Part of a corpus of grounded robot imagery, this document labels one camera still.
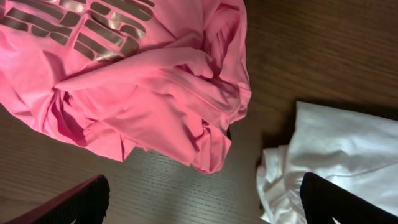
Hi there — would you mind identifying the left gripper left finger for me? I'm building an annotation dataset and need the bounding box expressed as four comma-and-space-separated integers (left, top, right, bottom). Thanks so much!
6, 174, 110, 224

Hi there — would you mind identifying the pink printed t-shirt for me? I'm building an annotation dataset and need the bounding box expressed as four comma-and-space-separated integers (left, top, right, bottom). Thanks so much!
1, 0, 251, 173

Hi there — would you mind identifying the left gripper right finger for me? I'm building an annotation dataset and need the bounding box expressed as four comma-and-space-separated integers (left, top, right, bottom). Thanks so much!
300, 172, 397, 224

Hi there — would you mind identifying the white t-shirt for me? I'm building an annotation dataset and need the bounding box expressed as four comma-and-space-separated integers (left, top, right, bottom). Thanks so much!
256, 102, 397, 223

